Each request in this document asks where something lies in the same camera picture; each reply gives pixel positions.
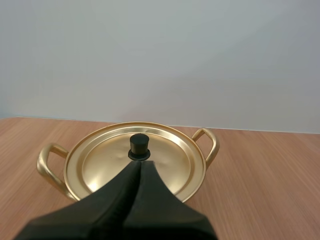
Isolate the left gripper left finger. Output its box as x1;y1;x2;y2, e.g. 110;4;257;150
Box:
15;161;144;240

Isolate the gold lid with black knob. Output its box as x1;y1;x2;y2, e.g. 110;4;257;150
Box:
63;121;207;204

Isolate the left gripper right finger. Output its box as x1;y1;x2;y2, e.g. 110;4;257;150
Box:
122;160;218;240

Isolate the gold pot with two handles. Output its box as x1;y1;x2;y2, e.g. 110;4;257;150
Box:
36;127;221;203

